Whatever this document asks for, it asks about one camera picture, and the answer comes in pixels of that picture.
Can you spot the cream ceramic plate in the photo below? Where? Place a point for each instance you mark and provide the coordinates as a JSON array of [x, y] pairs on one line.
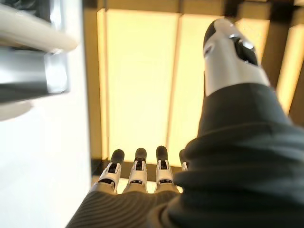
[[35, 33], [12, 112]]

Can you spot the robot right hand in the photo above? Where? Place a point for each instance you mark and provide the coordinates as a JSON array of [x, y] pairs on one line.
[[225, 190]]

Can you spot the stainless steel sink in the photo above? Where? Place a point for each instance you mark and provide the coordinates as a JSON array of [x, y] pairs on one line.
[[23, 71]]

